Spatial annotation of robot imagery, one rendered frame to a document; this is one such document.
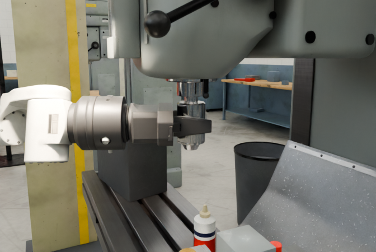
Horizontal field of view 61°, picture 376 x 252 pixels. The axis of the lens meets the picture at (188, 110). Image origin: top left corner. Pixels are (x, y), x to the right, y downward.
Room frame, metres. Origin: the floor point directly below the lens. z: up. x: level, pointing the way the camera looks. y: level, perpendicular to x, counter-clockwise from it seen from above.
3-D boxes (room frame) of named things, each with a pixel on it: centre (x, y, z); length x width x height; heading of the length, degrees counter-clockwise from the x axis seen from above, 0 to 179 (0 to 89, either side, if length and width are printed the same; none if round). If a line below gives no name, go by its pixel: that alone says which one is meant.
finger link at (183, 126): (0.49, -0.01, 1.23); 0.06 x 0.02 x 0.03; 94
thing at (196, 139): (0.52, -0.01, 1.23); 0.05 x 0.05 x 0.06
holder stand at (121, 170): (0.90, 0.17, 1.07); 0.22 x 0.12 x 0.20; 37
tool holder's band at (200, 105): (0.52, -0.01, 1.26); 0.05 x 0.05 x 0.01
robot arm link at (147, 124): (0.51, 0.09, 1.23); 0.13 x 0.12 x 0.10; 4
